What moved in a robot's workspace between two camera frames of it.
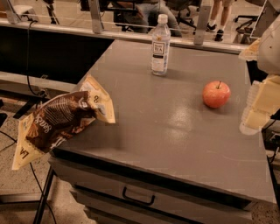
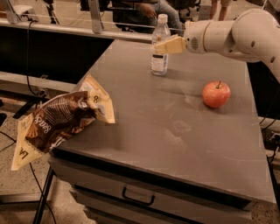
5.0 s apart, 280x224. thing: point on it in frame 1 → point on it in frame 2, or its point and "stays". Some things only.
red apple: x=216 y=94 stays
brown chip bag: x=58 y=117 stays
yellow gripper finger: x=262 y=101 → x=194 y=33
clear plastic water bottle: x=161 y=46 stays
